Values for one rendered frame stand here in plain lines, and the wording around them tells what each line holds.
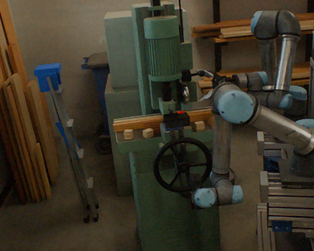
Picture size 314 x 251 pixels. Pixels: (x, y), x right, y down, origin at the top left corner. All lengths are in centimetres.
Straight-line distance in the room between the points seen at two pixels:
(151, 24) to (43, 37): 260
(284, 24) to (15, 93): 202
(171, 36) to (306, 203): 100
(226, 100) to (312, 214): 74
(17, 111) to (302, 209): 221
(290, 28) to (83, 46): 279
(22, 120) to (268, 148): 188
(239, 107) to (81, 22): 315
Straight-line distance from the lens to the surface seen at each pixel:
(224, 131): 170
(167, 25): 206
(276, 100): 208
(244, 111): 152
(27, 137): 338
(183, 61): 237
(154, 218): 232
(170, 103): 218
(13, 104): 327
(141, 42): 232
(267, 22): 217
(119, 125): 223
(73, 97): 465
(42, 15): 453
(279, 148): 237
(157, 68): 211
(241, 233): 292
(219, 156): 175
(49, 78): 278
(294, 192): 193
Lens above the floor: 170
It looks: 21 degrees down
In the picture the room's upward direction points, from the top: 5 degrees counter-clockwise
